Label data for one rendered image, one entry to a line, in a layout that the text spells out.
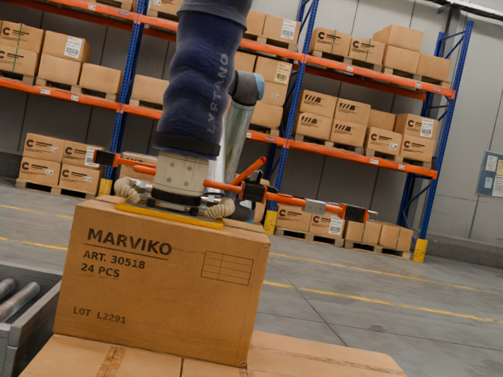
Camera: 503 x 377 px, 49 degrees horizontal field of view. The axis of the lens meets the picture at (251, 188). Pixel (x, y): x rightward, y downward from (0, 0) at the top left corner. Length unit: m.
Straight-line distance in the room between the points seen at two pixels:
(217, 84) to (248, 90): 0.65
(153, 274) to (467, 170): 10.55
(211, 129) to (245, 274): 0.47
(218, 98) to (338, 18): 9.34
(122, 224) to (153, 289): 0.22
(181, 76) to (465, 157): 10.39
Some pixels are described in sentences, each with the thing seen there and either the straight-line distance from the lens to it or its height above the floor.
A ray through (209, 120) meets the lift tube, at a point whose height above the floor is 1.28.
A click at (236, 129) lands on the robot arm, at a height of 1.30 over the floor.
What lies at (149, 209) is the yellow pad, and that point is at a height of 0.96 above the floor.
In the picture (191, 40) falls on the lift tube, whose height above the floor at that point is 1.51.
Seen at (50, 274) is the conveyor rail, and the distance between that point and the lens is 2.32.
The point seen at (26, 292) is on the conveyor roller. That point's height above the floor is 0.55.
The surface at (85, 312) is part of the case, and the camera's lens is 1.81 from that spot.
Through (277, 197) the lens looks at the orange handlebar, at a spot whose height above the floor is 1.07.
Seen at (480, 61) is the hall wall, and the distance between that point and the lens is 12.15.
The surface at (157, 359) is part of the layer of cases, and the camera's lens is 1.76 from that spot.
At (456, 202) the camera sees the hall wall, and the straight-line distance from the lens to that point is 11.92.
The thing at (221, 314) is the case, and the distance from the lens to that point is 1.76.
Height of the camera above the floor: 1.19
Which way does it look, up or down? 3 degrees down
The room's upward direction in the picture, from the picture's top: 12 degrees clockwise
